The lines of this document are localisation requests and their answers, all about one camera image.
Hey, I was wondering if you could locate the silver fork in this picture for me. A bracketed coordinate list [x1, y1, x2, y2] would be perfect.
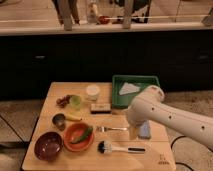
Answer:
[96, 126, 128, 132]

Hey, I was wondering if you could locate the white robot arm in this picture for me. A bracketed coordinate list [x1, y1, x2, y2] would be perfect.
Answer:
[125, 85, 213, 150]

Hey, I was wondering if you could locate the white plastic cup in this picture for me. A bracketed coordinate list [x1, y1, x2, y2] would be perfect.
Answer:
[86, 85, 100, 101]

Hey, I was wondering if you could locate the green plastic cup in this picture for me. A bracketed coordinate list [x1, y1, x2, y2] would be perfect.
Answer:
[69, 95, 82, 110]

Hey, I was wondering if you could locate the small metal cup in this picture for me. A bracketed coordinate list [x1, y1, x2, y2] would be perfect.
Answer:
[52, 113, 66, 131]

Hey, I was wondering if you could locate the blue sponge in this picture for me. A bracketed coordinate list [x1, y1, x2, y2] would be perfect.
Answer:
[138, 121, 151, 139]

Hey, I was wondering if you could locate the green plastic tray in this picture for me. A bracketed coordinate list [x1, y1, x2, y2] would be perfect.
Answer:
[112, 75, 160, 109]

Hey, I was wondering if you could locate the white cloth in tray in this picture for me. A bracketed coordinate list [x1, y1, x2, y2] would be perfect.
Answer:
[119, 82, 140, 95]

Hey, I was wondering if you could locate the wooden block eraser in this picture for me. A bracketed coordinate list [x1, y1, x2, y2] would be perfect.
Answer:
[90, 103, 111, 114]

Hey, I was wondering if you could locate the green pepper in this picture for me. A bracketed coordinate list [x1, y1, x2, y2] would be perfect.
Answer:
[70, 126, 93, 144]

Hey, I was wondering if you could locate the orange bowl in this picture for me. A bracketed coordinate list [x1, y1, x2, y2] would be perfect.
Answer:
[63, 122, 94, 152]

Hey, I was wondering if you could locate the yellow banana toy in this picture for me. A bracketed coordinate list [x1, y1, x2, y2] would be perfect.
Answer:
[65, 114, 82, 121]

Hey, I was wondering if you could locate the dark purple bowl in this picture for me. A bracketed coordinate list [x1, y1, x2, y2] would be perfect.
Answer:
[34, 132, 63, 162]

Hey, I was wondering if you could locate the red object on shelf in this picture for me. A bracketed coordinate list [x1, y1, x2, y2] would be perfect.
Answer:
[98, 16, 110, 24]

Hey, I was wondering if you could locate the dish brush with black handle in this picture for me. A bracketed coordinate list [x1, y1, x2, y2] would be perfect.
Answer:
[97, 141, 146, 154]

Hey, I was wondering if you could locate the black cable on floor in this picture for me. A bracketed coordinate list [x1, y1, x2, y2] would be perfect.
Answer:
[170, 134, 213, 171]

